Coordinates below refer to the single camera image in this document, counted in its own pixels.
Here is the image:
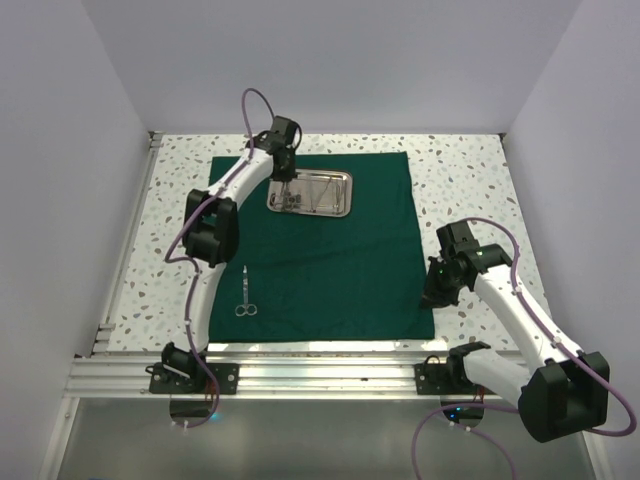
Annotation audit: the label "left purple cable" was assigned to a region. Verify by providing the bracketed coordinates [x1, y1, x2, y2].
[164, 88, 276, 429]

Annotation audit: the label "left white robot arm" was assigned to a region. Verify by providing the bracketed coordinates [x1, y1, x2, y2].
[161, 116, 302, 393]

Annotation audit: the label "aluminium rail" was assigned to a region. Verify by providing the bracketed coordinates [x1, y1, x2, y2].
[64, 351, 428, 400]
[88, 131, 164, 357]

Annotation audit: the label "steel hemostat clamp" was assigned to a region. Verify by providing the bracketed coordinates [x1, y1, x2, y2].
[270, 183, 301, 212]

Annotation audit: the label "aluminium left side rail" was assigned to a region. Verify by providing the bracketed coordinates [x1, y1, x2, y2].
[88, 131, 164, 357]

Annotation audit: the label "stainless steel tray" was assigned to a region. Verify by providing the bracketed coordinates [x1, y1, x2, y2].
[266, 169, 354, 218]

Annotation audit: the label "steel tweezers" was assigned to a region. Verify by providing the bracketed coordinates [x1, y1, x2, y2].
[306, 180, 322, 213]

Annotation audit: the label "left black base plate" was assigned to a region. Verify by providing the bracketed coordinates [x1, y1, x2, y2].
[145, 350, 240, 395]

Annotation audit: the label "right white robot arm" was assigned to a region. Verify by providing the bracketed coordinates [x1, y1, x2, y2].
[414, 220, 610, 443]

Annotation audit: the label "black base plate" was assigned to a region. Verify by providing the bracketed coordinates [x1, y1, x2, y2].
[145, 350, 240, 395]
[413, 355, 491, 396]

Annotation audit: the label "purple cable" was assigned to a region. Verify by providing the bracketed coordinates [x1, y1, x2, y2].
[410, 217, 637, 480]
[164, 88, 276, 429]

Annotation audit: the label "steel forceps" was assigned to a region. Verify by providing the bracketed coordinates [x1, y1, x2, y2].
[320, 179, 345, 212]

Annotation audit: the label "aluminium front rail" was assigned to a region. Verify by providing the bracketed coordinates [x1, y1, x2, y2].
[64, 351, 428, 400]

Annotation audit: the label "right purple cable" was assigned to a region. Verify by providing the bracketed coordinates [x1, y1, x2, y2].
[410, 217, 637, 480]

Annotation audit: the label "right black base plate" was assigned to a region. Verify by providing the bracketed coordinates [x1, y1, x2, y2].
[413, 355, 491, 396]

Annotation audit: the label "dark green surgical cloth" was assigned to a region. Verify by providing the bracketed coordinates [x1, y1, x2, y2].
[209, 152, 435, 343]

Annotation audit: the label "steel surgical scissors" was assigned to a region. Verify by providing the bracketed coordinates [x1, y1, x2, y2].
[234, 265, 258, 317]

